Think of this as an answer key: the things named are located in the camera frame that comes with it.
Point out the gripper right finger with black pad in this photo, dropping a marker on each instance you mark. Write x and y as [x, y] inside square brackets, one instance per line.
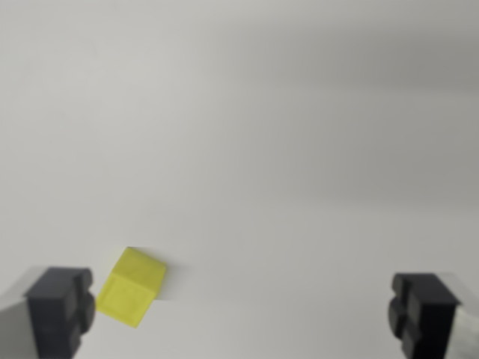
[426, 318]

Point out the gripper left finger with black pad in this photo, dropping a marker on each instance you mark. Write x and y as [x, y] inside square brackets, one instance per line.
[52, 314]

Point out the yellow cube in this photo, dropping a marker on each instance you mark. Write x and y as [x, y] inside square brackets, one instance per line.
[129, 288]

